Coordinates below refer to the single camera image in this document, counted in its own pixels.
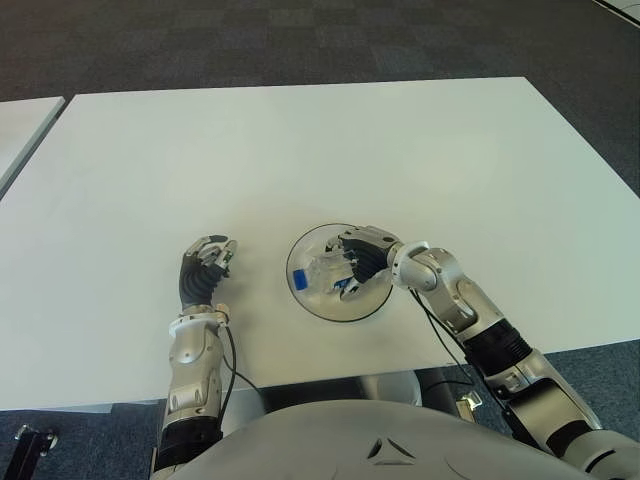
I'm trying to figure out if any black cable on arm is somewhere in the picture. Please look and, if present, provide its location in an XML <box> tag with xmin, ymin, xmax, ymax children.
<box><xmin>218</xmin><ymin>322</ymin><xmax>261</xmax><ymax>429</ymax></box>
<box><xmin>409</xmin><ymin>287</ymin><xmax>516</xmax><ymax>441</ymax></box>

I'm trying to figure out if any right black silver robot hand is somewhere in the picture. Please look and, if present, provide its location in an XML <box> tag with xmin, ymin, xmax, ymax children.
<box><xmin>327</xmin><ymin>225</ymin><xmax>404</xmax><ymax>301</ymax></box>

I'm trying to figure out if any clear water bottle blue cap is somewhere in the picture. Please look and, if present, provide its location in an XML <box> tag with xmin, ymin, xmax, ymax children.
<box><xmin>292</xmin><ymin>249</ymin><xmax>362</xmax><ymax>297</ymax></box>

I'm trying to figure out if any white plate black rim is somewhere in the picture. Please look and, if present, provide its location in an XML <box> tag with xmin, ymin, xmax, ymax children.
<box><xmin>286</xmin><ymin>222</ymin><xmax>394</xmax><ymax>324</ymax></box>

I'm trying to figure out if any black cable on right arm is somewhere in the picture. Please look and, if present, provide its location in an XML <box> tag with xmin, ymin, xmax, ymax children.
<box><xmin>409</xmin><ymin>287</ymin><xmax>516</xmax><ymax>441</ymax></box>

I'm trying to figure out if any black stand with caster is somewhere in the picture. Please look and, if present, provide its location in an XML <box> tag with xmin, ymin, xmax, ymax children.
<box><xmin>0</xmin><ymin>423</ymin><xmax>62</xmax><ymax>480</ymax></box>

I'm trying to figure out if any white round table pedestal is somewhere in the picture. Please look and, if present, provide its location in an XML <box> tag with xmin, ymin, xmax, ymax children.
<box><xmin>358</xmin><ymin>371</ymin><xmax>422</xmax><ymax>407</ymax></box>

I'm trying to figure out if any neighbouring white table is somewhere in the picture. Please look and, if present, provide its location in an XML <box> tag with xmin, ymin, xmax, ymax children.
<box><xmin>0</xmin><ymin>95</ymin><xmax>66</xmax><ymax>197</ymax></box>

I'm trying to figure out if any white board with black edge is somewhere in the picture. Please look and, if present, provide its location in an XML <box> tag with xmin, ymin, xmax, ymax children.
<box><xmin>589</xmin><ymin>0</ymin><xmax>640</xmax><ymax>22</ymax></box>

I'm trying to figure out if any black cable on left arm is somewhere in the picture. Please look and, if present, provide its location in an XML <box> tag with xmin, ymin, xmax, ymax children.
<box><xmin>218</xmin><ymin>322</ymin><xmax>261</xmax><ymax>429</ymax></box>

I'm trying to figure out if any grey robot torso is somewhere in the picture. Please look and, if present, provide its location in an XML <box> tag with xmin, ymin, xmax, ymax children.
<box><xmin>164</xmin><ymin>401</ymin><xmax>586</xmax><ymax>480</ymax></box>

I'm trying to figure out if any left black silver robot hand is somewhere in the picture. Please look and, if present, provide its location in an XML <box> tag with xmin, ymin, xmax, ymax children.
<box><xmin>178</xmin><ymin>233</ymin><xmax>239</xmax><ymax>307</ymax></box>

